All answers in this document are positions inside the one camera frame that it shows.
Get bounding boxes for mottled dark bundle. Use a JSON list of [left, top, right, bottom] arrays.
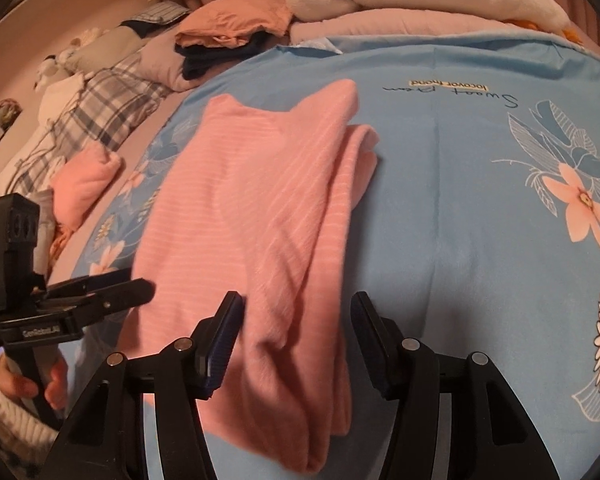
[[0, 99, 22, 152]]

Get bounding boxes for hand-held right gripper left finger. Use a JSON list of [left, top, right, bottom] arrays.
[[40, 290, 244, 480]]

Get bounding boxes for small white stuffed toy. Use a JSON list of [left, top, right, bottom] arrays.
[[34, 27, 106, 92]]

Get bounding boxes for plaid pillow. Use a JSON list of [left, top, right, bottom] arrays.
[[0, 55, 173, 196]]

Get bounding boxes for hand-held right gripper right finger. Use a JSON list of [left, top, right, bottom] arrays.
[[351, 291, 561, 480]]

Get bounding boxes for peach crumpled cloth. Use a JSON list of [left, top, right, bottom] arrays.
[[175, 0, 293, 48]]

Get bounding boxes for pink comforter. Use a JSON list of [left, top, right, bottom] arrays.
[[145, 7, 586, 93]]

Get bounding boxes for person's left hand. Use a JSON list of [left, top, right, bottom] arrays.
[[0, 355, 70, 412]]

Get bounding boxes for blue floral bed sheet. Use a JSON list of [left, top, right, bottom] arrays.
[[45, 30, 600, 480]]

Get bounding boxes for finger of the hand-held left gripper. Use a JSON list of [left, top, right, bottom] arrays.
[[44, 267, 134, 302], [39, 278, 156, 322]]

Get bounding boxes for person's left forearm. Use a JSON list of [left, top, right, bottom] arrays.
[[0, 357, 62, 468]]

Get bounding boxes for grey pillow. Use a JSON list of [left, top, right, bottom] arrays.
[[65, 25, 148, 75]]

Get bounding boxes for dark navy clothes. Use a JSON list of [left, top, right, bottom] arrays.
[[177, 35, 268, 81]]

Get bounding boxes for pink striped knit top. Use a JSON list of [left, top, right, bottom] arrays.
[[130, 79, 381, 476]]

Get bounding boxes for blue striped pillow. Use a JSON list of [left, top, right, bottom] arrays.
[[121, 2, 191, 38]]

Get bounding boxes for folded pink clothes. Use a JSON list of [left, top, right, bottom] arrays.
[[50, 140, 126, 228]]

